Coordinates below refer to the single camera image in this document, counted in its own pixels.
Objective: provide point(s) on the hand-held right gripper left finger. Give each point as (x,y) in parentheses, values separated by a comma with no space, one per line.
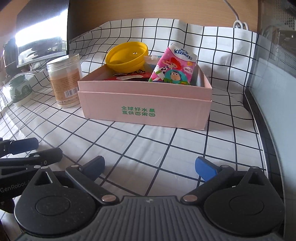
(96,165)

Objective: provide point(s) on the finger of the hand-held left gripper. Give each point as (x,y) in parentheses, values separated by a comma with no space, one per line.
(49,155)
(23,144)

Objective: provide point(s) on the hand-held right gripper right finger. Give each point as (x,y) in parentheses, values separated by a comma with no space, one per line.
(205,168)

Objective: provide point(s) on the pink cardboard box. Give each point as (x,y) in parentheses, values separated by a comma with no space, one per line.
(138,109)

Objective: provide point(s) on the red packet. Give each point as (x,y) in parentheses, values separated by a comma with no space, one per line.
(144,75)

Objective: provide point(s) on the pink cartoon tissue packet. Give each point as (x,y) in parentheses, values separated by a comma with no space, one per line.
(171,69)

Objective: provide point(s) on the yellow silicone bowl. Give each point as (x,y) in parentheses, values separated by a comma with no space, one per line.
(124,58)

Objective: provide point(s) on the small white plastic bag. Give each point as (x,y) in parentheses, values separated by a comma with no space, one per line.
(151,59)

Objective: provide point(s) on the black-checked white tablecloth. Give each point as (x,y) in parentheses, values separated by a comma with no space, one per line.
(143,150)

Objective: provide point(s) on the glass jar with green label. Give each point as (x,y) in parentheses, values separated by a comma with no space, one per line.
(19,90)

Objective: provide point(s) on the clear plastic jar with label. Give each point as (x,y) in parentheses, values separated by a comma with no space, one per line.
(64,81)

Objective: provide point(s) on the dark bag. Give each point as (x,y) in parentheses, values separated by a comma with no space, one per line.
(9,58)

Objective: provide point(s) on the glass-sided computer case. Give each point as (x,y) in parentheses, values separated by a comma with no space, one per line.
(275,92)

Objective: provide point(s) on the black computer monitor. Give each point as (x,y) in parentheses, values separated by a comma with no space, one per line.
(41,25)

